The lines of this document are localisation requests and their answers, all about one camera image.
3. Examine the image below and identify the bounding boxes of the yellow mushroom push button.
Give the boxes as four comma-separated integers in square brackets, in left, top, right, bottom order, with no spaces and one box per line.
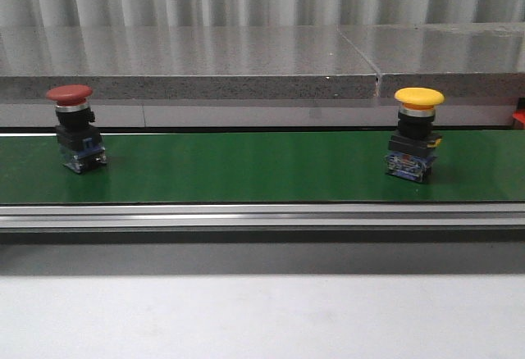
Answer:
[385,87,445,183]

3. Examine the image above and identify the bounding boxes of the grey stone slab right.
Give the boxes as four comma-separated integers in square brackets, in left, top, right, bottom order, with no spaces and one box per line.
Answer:
[339,23,524,105]

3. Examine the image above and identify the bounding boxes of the grey stone slab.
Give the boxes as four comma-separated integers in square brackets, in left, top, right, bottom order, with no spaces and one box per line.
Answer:
[339,23,524,105]
[1,26,377,101]

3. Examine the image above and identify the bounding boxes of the green conveyor belt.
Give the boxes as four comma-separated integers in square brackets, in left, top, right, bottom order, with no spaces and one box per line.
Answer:
[1,130,524,204]

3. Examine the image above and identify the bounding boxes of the red mushroom push button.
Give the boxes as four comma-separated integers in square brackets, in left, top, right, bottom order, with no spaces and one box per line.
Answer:
[46,84,107,174]

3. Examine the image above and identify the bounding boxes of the aluminium conveyor side rail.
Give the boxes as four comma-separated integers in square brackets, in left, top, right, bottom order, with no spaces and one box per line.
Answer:
[1,202,524,244]

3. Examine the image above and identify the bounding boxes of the red plastic tray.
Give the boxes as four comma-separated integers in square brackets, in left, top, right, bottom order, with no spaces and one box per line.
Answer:
[512,109,525,130]

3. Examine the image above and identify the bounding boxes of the grey stone slab left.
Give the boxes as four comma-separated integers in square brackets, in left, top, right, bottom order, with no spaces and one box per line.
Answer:
[1,26,377,101]

